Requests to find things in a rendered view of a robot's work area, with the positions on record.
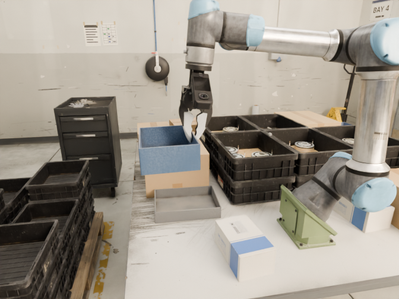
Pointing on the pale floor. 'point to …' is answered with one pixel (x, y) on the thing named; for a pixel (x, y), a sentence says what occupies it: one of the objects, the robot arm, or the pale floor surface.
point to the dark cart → (92, 138)
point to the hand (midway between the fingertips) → (193, 139)
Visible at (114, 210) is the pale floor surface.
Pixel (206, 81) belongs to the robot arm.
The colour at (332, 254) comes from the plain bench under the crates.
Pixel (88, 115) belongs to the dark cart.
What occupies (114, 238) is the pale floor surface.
